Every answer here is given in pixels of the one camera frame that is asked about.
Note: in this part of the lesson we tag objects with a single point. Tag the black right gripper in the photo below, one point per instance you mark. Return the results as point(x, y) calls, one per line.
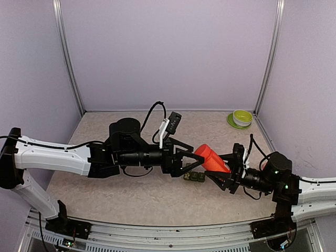
point(234, 180)

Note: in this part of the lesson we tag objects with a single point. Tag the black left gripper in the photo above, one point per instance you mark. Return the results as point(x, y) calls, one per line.
point(175, 168)

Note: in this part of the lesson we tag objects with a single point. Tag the orange pill bottle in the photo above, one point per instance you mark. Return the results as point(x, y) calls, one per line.
point(212, 160)

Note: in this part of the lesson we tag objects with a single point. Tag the green pill organizer box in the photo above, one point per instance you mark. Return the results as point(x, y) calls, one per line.
point(194, 176)

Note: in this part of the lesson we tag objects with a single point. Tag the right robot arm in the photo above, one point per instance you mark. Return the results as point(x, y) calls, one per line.
point(297, 198)

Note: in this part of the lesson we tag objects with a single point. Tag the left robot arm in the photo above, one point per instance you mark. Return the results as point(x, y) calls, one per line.
point(124, 147)

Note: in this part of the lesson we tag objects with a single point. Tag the green plate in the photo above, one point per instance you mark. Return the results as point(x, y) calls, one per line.
point(234, 125)

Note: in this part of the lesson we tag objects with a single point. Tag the white bowl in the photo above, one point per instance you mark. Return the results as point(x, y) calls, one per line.
point(242, 122)

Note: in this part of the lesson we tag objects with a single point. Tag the lime green bowl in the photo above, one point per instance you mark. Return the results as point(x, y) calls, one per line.
point(242, 116)

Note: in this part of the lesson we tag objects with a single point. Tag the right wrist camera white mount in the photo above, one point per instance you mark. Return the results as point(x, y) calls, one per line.
point(240, 156)

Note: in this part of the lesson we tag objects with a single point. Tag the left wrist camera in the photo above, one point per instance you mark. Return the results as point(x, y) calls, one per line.
point(169, 126)

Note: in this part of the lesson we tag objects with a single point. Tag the front aluminium rail base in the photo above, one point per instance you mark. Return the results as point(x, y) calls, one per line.
point(118, 237)

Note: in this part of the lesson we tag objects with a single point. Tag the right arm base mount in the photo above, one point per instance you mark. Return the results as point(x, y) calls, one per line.
point(280, 222)

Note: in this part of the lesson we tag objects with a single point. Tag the right aluminium frame post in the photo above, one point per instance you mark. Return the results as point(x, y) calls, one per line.
point(271, 56)

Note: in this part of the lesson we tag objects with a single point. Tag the aluminium frame post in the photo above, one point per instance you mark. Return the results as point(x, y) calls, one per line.
point(66, 55)
point(271, 56)

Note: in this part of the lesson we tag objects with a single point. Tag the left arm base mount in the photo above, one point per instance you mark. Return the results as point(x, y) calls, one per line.
point(69, 227)

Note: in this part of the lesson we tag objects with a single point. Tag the left aluminium frame post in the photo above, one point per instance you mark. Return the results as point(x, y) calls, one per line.
point(66, 55)

